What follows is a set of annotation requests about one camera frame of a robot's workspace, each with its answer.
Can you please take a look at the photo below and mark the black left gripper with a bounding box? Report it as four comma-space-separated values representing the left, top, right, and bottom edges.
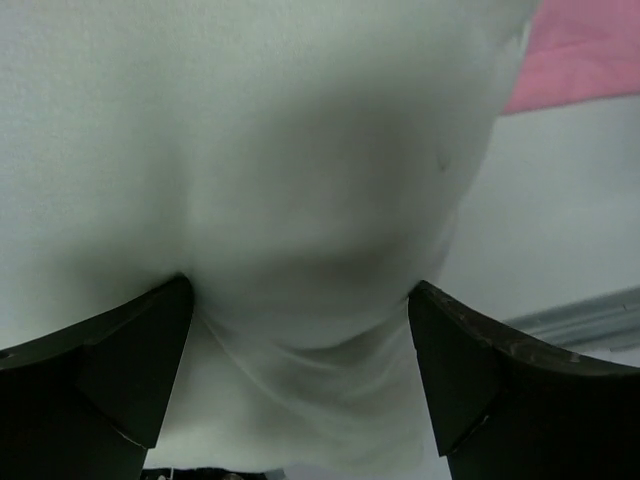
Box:
1, 276, 286, 480

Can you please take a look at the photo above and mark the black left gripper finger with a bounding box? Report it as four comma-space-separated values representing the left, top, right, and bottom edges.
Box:
408, 282, 639, 480

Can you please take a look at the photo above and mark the white pillow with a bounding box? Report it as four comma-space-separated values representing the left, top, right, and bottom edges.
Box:
1, 1, 538, 476

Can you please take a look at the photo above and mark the pink fabric pillowcase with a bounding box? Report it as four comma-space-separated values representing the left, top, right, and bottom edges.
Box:
505, 0, 639, 114

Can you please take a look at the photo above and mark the aluminium table frame rail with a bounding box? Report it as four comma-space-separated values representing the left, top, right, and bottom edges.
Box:
504, 287, 639, 351

